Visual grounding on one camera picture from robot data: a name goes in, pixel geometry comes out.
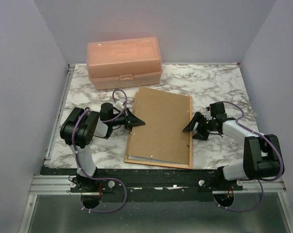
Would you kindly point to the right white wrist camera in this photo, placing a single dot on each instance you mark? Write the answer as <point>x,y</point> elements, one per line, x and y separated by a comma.
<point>208,114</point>

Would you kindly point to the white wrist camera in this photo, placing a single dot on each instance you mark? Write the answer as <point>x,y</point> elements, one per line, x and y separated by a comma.
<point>120,104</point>
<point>208,114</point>

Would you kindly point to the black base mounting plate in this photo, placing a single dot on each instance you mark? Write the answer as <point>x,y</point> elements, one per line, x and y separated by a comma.
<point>119,193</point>

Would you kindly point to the landscape photo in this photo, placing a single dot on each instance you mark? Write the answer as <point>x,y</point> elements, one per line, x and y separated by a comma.
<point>153,162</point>

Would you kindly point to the translucent orange plastic toolbox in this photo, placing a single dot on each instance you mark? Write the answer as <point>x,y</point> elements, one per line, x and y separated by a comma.
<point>124,63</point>

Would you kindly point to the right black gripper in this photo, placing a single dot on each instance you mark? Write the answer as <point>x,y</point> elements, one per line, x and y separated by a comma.
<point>198,117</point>

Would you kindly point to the orange wooden picture frame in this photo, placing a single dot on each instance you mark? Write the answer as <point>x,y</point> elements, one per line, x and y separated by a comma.
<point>191,145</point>

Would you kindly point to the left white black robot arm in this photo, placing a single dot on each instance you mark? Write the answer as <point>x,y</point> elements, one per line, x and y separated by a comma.
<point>82,125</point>

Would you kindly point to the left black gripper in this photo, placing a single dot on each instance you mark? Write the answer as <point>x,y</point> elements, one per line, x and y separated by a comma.
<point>131,120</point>

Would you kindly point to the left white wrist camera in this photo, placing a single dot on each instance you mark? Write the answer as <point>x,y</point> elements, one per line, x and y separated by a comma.
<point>120,104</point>

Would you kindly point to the brown fibreboard backing board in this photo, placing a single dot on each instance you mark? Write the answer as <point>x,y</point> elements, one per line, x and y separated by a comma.
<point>160,121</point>

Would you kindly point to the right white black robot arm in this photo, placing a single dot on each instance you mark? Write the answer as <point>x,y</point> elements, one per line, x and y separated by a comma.
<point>262,158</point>

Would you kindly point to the aluminium extrusion rail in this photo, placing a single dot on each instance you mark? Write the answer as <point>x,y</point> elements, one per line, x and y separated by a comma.
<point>49,184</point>

